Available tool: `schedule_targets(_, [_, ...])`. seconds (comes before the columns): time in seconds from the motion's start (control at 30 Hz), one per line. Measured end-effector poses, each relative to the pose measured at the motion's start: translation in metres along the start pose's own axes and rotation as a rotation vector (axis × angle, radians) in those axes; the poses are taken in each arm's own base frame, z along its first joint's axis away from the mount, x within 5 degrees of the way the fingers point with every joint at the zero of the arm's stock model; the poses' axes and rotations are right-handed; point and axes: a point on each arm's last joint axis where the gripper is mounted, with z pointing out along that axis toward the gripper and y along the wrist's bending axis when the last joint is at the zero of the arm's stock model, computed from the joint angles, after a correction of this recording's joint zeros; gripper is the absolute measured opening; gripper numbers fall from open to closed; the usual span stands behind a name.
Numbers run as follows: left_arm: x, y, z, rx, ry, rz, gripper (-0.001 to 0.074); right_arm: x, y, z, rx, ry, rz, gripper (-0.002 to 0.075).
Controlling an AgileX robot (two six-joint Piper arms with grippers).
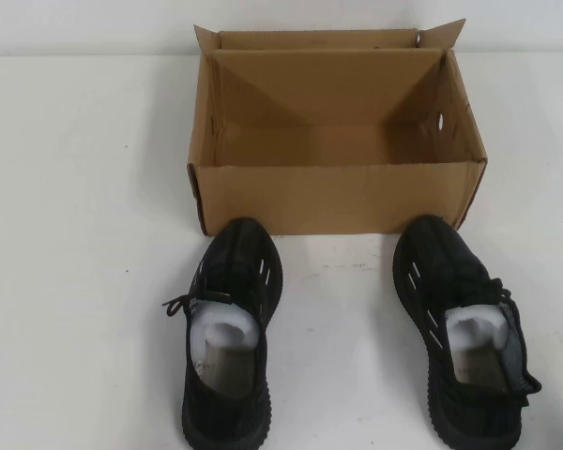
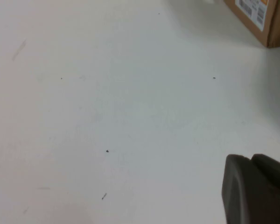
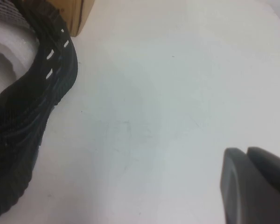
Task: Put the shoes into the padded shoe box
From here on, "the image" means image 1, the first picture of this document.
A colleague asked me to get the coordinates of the black knit sneaker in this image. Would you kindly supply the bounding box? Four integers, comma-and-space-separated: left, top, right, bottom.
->
392, 214, 543, 450
158, 216, 287, 450

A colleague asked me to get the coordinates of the brown cardboard shoe box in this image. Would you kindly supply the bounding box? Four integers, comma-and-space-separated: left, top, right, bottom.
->
190, 18, 491, 236

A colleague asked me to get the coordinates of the white foam shoe stuffing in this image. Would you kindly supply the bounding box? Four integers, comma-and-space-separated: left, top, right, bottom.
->
190, 299, 261, 353
445, 307, 511, 349

